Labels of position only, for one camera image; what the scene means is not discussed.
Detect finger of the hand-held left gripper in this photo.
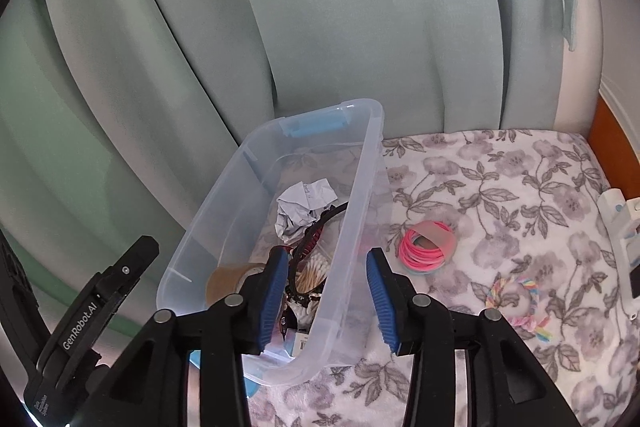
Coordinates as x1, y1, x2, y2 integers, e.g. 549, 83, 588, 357
37, 235, 161, 376

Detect black toy car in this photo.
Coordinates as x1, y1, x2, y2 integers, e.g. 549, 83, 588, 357
278, 292, 321, 338

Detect pale green curtain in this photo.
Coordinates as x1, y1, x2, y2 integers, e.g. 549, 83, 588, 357
0, 0, 576, 338

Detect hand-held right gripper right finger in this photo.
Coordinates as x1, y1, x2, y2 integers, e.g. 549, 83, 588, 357
366, 248, 581, 427

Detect brown packing tape roll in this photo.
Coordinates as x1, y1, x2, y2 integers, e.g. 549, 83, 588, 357
206, 263, 266, 310

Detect bag of cotton swabs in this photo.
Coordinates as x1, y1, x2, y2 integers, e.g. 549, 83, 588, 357
295, 254, 331, 295

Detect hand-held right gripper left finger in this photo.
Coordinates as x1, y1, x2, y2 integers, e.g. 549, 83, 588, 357
102, 249, 291, 427

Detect teal and white small box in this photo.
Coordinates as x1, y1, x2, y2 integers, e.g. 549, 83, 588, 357
282, 329, 313, 355

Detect white power strip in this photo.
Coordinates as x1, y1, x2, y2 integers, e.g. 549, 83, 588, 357
597, 188, 640, 303

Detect crumpled white paper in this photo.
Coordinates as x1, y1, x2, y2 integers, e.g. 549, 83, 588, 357
275, 178, 337, 245

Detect clear plastic container blue handles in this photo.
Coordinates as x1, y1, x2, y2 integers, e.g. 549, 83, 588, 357
156, 97, 393, 400

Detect wooden bed frame panel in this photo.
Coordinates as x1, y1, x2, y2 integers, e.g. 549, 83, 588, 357
586, 94, 640, 202

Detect grey floral blanket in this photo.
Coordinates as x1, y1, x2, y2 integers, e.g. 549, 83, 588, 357
245, 129, 640, 427

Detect rainbow braided rope ring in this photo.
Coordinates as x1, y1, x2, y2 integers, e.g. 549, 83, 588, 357
484, 274, 553, 343

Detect bundle of pink hair ties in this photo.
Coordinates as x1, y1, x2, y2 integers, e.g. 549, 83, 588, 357
399, 221, 457, 275

